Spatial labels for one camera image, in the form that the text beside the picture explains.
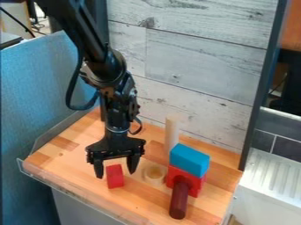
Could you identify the cream wooden cylinder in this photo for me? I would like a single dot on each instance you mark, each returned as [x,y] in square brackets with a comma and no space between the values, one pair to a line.
[171,133]

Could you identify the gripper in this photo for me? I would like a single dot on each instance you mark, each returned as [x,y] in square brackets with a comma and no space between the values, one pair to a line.
[116,142]

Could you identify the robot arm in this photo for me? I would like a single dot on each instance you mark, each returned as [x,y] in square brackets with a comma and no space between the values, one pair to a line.
[94,49]

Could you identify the red cube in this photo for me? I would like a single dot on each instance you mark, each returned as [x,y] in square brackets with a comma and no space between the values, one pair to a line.
[115,175]

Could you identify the dark red cylinder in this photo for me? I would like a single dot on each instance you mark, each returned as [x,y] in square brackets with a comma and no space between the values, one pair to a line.
[179,197]

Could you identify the blue block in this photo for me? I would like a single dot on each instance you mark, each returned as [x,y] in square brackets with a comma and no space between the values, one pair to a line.
[189,159]

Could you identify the white grooved board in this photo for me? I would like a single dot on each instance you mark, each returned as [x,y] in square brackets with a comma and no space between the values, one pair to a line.
[269,190]

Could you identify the red arch block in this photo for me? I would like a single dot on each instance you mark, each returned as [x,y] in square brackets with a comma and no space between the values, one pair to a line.
[189,181]

